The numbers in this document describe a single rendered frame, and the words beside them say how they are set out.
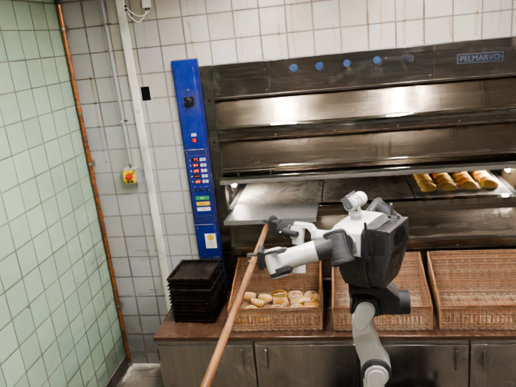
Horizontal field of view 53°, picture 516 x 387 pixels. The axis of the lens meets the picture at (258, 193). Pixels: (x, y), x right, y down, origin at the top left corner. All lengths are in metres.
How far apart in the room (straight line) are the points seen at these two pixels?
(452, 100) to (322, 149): 0.80
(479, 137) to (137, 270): 2.39
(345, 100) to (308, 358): 1.53
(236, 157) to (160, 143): 0.50
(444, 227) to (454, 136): 0.57
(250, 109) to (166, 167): 0.67
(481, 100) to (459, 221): 0.75
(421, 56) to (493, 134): 0.63
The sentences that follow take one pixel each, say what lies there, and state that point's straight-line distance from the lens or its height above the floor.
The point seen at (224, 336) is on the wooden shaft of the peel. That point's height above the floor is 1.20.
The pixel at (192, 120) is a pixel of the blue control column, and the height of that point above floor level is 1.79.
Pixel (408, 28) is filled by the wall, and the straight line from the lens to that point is 3.17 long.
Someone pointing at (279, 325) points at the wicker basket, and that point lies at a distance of 3.15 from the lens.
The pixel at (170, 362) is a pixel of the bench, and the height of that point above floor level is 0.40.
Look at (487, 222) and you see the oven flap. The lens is 3.48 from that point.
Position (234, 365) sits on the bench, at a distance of 3.28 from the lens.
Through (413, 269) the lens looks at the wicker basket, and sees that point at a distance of 3.45.
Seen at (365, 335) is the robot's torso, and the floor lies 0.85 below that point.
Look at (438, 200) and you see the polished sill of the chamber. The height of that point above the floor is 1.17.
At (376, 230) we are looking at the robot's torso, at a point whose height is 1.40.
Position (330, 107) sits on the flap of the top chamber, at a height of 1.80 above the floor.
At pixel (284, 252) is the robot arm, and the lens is 2.24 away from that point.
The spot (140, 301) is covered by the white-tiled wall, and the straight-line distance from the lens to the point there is 3.88.
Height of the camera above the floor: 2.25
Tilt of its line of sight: 17 degrees down
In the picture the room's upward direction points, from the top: 6 degrees counter-clockwise
